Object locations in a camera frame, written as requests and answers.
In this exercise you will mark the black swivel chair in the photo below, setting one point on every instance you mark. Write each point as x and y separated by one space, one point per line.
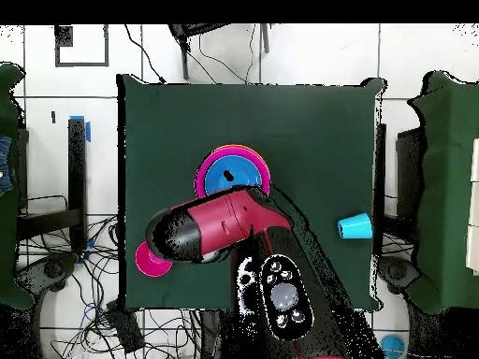
396 271
52 269

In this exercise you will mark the blue denim fabric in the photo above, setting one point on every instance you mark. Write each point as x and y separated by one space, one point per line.
5 164

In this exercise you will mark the white box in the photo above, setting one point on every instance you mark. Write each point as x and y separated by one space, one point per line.
474 209

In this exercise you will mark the blue round object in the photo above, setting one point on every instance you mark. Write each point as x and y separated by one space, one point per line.
393 346

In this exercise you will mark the black power strip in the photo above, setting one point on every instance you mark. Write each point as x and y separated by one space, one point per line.
125 329

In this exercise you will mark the blue bowl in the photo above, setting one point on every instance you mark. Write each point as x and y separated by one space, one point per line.
239 168

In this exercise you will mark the black table frame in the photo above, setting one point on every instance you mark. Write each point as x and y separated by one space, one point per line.
76 168

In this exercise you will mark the small pink-red bowl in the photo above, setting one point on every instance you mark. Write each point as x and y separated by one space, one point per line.
149 267

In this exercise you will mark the blue tape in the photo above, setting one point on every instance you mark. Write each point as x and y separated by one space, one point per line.
88 131

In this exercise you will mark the green side table cloth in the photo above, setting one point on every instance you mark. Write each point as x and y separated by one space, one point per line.
7 243
445 187

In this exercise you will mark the dark green tablecloth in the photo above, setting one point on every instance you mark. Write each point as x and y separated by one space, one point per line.
318 149

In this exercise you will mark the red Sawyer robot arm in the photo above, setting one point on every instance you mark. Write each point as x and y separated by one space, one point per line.
232 220

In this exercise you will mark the large pink bowl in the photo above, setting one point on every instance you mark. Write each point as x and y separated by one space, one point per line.
264 168

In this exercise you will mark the blue cup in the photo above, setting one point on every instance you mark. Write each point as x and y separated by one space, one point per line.
355 226

